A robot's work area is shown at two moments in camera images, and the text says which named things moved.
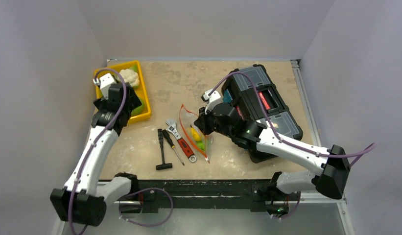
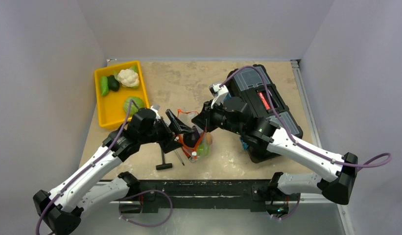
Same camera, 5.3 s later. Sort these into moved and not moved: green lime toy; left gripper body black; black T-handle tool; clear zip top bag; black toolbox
Moved: clear zip top bag; green lime toy; left gripper body black
Not moved: black toolbox; black T-handle tool
